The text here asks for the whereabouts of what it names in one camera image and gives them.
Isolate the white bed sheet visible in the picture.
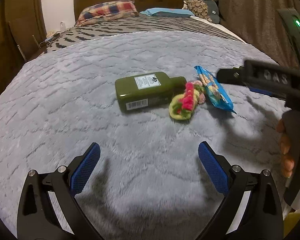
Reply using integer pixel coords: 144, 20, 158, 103
195, 17, 246, 43

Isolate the plaid pillow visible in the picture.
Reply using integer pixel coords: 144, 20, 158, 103
75, 1, 138, 27

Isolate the dark wooden wardrobe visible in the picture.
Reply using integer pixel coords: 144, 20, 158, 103
4, 0, 47, 55

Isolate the brown curtain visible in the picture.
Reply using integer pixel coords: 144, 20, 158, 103
187, 0, 300, 73

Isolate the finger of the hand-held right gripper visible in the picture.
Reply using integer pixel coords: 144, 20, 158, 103
216, 66, 248, 85
249, 86, 288, 101

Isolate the grey fluffy blanket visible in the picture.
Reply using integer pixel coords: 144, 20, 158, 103
0, 31, 294, 240

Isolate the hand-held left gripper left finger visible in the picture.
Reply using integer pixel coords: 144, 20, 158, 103
16, 142, 104, 240

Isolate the colourful knitted toy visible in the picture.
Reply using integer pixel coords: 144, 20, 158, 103
169, 81, 206, 120

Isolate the wooden chair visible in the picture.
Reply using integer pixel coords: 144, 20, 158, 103
9, 22, 53, 62

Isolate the yellow fluffy rug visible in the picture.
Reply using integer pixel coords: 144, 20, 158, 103
284, 211, 300, 236

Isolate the light blue pillow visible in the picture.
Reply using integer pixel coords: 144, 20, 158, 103
139, 7, 194, 18

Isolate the blue snack packet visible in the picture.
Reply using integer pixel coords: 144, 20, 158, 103
194, 65, 237, 115

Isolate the large green bottle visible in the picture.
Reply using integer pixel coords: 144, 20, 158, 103
114, 73, 187, 113

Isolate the log print cushion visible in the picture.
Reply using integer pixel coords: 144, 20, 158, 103
184, 0, 218, 22

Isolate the person's right hand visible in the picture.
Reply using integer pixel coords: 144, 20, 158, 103
276, 119, 300, 178

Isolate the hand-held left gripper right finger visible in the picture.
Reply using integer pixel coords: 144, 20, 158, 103
194, 141, 284, 240

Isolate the zebra striped blanket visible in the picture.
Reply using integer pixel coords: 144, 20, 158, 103
44, 14, 245, 54

